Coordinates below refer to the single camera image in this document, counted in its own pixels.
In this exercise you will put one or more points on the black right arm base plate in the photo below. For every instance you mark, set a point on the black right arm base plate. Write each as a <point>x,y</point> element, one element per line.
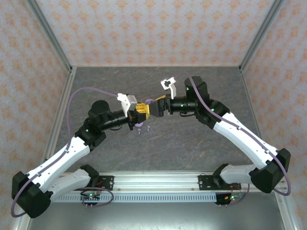
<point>204,183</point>

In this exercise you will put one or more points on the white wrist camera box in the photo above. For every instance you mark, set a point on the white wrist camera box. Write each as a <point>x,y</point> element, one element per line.
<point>128,103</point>
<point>173,92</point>

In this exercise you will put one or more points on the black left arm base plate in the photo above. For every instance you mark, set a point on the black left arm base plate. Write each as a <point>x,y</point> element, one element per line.
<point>108,183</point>

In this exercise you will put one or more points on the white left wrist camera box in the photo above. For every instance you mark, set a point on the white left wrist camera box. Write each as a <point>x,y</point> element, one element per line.
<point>128,103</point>

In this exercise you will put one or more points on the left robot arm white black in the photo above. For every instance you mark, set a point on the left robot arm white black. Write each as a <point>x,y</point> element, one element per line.
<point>60,163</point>

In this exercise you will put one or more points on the aluminium table side rail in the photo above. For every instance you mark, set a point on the aluminium table side rail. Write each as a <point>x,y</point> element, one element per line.
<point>65,94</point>
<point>245,83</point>

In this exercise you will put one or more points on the grey metal sheet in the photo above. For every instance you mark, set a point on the grey metal sheet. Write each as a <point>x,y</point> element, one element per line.
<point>153,218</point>

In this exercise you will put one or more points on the aluminium mounting rail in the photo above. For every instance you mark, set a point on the aluminium mounting rail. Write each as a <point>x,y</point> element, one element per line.
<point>156,182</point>

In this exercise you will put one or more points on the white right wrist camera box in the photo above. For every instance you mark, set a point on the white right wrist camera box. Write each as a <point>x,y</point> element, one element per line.
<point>173,92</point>

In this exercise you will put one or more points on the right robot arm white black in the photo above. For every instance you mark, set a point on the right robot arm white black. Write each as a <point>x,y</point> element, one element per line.
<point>239,139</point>

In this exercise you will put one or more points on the aluminium frame bar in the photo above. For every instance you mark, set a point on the aluminium frame bar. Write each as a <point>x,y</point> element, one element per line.
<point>20,224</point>
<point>285,210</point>

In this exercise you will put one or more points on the aluminium corner post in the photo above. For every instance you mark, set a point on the aluminium corner post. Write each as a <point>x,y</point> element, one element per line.
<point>50,33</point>
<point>261,33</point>

